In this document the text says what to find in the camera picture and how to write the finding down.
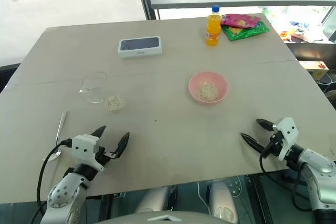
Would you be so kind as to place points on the orange soda bottle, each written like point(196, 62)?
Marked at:
point(213, 28)

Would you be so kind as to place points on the silver left robot leg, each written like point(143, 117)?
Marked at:
point(155, 199)

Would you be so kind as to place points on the dark side bench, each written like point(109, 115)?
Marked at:
point(312, 51)

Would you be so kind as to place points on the yellow cardboard box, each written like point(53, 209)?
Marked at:
point(316, 69)

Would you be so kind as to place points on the silver right robot leg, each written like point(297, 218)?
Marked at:
point(223, 200)

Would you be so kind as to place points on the silver robot leg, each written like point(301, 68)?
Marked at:
point(155, 199)
point(223, 200)

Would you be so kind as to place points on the metal spoon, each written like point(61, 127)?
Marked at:
point(60, 128)

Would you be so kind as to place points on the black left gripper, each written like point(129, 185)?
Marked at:
point(103, 157)

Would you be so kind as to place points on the pink bowl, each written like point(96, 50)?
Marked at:
point(220, 85)

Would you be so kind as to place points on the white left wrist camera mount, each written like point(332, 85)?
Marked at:
point(84, 146)

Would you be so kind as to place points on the clear glass cup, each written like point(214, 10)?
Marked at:
point(93, 85)

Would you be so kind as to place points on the grey robot torso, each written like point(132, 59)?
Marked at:
point(165, 218)

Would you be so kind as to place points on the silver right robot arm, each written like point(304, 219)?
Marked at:
point(316, 162)

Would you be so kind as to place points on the pink snack bag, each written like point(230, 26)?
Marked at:
point(240, 20)

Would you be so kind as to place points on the colourful clutter pile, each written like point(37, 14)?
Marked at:
point(299, 30)

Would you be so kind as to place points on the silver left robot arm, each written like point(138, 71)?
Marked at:
point(64, 191)

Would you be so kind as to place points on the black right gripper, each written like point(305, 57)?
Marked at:
point(275, 148)

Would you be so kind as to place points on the small pile of rice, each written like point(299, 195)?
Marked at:
point(115, 104)

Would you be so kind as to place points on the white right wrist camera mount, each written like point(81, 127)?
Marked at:
point(287, 132)

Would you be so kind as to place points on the green snack bag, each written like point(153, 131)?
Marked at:
point(248, 32)

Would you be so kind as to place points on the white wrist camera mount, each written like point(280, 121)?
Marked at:
point(84, 146)
point(287, 132)

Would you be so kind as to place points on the white smartphone box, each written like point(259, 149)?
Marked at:
point(139, 45)

